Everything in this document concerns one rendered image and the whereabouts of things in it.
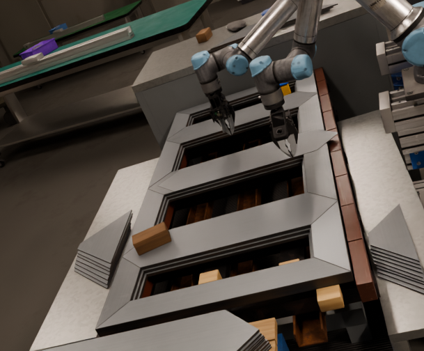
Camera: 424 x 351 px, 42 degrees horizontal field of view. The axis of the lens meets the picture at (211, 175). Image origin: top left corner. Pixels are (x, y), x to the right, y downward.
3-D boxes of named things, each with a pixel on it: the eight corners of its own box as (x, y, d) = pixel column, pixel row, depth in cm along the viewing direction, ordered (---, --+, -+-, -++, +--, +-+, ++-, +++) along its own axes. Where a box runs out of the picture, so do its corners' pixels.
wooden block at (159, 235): (138, 255, 184) (132, 244, 181) (137, 246, 189) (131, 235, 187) (172, 241, 184) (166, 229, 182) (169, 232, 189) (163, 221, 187)
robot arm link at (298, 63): (311, 44, 177) (279, 52, 182) (302, 58, 168) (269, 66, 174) (318, 67, 180) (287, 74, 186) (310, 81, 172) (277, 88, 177)
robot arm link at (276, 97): (280, 90, 179) (256, 98, 181) (285, 103, 181) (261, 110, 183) (280, 82, 185) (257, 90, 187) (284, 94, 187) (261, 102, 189)
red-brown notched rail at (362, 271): (362, 302, 140) (356, 285, 138) (317, 80, 280) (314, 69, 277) (377, 299, 139) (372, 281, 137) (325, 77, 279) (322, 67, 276)
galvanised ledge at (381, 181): (390, 342, 141) (388, 335, 140) (338, 127, 253) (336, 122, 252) (473, 327, 136) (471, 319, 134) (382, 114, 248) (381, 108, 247)
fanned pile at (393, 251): (384, 306, 148) (381, 295, 146) (363, 222, 182) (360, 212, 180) (432, 296, 145) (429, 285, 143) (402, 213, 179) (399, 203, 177)
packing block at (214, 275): (202, 294, 166) (198, 284, 164) (204, 283, 170) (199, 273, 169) (221, 290, 164) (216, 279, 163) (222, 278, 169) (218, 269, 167)
